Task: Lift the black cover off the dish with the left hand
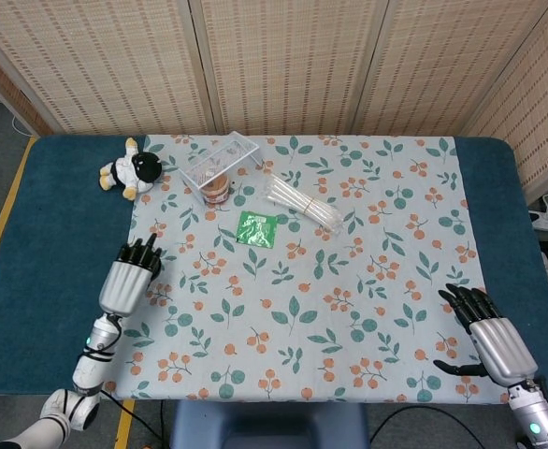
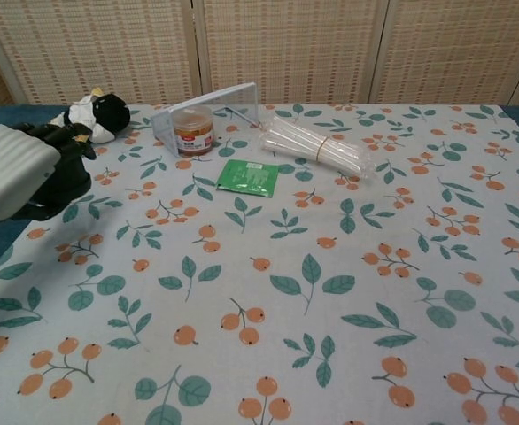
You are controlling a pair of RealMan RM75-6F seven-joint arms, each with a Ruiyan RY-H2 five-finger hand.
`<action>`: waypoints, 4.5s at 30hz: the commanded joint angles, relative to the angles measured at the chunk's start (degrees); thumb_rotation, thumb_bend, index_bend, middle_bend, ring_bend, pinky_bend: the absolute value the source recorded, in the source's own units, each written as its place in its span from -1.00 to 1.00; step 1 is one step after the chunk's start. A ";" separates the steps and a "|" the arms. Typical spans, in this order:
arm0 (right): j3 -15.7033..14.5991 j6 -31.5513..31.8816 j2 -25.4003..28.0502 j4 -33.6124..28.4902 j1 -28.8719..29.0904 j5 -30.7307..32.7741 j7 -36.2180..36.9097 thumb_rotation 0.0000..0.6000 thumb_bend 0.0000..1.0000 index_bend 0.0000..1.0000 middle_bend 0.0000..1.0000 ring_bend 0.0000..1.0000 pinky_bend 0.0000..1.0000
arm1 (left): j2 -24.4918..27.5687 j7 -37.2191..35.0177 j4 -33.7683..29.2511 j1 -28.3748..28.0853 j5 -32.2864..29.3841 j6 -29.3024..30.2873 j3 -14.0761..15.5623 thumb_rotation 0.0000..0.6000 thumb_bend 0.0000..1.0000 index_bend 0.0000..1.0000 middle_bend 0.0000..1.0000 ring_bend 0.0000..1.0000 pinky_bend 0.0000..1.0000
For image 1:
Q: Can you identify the black and white plush toy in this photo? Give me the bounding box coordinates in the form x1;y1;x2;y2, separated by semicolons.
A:
98;137;164;199

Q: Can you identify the clear jar with orange contents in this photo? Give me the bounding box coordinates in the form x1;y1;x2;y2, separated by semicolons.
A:
199;173;232;207

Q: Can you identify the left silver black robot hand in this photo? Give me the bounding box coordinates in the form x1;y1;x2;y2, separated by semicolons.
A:
98;233;166;318

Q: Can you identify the light blue wire mesh basket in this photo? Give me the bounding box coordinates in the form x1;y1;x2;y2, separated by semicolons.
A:
178;132;261;206

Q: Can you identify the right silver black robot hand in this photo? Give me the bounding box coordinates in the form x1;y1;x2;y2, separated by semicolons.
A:
432;282;540;387

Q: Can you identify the bundle of wrapped white straws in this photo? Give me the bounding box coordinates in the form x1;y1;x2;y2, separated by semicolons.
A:
260;172;345;235

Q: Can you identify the floral fruit print tablecloth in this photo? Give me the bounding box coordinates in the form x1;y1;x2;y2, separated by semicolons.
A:
107;134;512;404

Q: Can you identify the green foil packet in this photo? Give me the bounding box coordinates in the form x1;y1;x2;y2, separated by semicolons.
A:
234;210;279;249

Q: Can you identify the woven bamboo screen panel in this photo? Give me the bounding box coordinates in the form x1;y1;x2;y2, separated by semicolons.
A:
0;36;50;138
190;0;390;137
0;0;217;138
353;0;548;138
465;0;548;205

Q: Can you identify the teal felt table cover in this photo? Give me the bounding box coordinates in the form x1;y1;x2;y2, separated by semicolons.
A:
0;134;548;398

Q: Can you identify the black floor cable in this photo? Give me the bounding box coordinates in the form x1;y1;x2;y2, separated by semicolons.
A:
369;404;493;449
99;390;137;415

